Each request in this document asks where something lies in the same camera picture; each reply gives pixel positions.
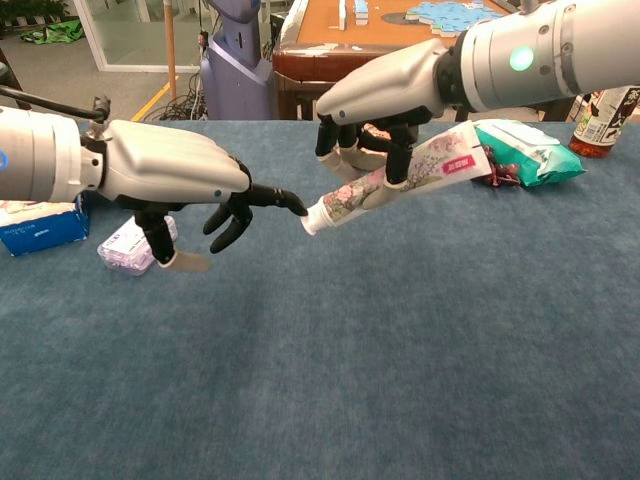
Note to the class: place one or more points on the green wet wipes pack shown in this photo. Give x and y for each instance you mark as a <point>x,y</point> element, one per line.
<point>540,155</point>

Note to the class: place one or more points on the purple grape bunch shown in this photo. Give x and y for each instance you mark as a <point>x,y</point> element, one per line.
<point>500,172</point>

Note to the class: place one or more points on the blue mahjong tile pile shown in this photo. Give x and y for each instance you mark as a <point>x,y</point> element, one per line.
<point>435,12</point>

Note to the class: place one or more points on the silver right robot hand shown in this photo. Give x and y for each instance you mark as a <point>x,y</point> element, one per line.
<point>390,85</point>

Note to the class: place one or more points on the blue sandwich cookie box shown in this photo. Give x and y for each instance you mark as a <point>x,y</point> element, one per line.
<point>40,235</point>

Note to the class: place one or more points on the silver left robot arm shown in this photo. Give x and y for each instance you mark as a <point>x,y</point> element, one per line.
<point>40,155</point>

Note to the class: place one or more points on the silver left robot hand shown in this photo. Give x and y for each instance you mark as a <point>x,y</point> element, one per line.
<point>165,165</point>

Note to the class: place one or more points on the green bag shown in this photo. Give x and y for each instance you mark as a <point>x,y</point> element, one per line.
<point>55,32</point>

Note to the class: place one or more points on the brown tea bottle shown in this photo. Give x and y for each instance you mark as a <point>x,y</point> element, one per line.
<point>600,130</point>

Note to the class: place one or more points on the clear plastic pink-item box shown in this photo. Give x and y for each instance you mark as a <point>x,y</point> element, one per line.
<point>120,255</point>

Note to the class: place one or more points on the wooden pole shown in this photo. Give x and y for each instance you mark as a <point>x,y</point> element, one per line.
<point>170,50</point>

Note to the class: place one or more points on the blue white tile stack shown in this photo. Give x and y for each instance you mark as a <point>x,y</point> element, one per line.
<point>361,12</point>

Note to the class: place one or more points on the purple robot base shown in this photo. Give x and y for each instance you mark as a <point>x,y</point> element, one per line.
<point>235,75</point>

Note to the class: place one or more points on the white floral tube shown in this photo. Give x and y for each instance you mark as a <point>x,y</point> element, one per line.
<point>350,197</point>

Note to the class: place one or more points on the white framed glass partition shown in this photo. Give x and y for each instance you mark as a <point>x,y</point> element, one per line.
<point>95,40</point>

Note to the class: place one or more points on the blue felt tablecloth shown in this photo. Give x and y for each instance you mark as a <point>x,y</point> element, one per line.
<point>300,350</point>

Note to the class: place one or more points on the white upright tile row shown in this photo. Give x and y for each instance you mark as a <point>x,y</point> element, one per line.
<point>343,12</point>

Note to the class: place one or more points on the brown mahjong table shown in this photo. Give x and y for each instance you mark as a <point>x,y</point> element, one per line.
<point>310,65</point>

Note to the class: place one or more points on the green potted plants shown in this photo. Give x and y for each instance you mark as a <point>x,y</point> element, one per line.
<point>30,9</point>

